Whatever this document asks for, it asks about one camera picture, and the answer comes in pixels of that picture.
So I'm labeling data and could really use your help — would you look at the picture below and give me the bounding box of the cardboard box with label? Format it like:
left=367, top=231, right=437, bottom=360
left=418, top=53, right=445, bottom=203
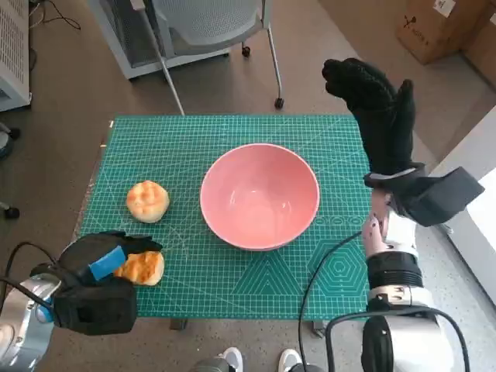
left=394, top=0, right=493, bottom=65

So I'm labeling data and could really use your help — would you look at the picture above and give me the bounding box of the orange scored bread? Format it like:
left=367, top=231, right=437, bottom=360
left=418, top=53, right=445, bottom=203
left=114, top=250, right=165, bottom=287

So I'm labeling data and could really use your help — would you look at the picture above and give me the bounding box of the right hand in black glove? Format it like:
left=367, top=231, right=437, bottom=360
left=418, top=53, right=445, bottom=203
left=321, top=57, right=418, bottom=177

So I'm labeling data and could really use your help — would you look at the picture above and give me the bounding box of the grey mesh chair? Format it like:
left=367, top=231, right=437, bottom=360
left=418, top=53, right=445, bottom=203
left=149, top=0, right=286, bottom=115

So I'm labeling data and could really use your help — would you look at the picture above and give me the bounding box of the thin black floor cable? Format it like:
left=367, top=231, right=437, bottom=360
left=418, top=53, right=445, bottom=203
left=29, top=0, right=82, bottom=31

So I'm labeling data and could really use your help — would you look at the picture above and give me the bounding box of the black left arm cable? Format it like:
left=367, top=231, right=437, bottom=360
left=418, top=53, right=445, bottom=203
left=0, top=242, right=59, bottom=311

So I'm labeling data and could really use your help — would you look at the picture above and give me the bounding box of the green cutting mat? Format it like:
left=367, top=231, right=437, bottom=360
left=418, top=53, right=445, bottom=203
left=71, top=113, right=373, bottom=321

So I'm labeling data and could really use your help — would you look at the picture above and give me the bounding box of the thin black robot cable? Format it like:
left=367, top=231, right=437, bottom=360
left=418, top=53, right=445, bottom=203
left=298, top=231, right=363, bottom=372

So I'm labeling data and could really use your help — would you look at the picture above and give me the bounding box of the white desk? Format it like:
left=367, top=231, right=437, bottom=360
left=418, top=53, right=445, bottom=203
left=428, top=104, right=496, bottom=307

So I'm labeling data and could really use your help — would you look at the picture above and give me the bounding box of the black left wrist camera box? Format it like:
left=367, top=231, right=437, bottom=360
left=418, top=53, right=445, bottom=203
left=52, top=277, right=137, bottom=335

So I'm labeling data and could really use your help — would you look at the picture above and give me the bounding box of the bare black left hand, blue tape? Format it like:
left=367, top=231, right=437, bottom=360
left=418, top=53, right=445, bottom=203
left=57, top=230, right=164, bottom=288

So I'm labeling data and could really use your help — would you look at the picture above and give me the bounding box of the white shoe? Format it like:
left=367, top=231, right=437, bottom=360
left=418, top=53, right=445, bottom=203
left=278, top=346, right=302, bottom=372
left=219, top=346, right=245, bottom=372

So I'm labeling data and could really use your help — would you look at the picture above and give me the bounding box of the black office chair base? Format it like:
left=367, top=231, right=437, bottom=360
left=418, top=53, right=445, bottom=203
left=0, top=122, right=21, bottom=220

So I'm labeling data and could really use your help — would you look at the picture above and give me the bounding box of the pale round bread bun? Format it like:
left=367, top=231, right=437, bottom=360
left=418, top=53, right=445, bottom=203
left=126, top=180, right=171, bottom=224

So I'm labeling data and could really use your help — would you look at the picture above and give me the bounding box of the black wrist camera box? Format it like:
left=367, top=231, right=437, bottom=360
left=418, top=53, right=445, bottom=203
left=391, top=166, right=485, bottom=228
left=52, top=277, right=137, bottom=335

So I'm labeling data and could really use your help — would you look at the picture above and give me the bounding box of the large plain cardboard box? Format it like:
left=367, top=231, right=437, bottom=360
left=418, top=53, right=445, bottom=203
left=463, top=15, right=496, bottom=88

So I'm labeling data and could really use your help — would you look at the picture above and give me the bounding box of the white perforated cabinet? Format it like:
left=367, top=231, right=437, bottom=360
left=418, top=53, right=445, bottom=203
left=0, top=0, right=32, bottom=113

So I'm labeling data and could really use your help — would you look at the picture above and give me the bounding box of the thick black cable loop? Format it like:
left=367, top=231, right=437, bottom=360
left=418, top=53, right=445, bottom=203
left=324, top=309, right=470, bottom=372

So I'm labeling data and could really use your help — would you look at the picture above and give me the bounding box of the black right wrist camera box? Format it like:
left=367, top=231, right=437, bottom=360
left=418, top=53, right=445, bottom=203
left=391, top=166, right=485, bottom=228

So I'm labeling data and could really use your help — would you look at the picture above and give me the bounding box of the pink bowl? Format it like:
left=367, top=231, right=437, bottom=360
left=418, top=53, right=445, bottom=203
left=199, top=143, right=321, bottom=252

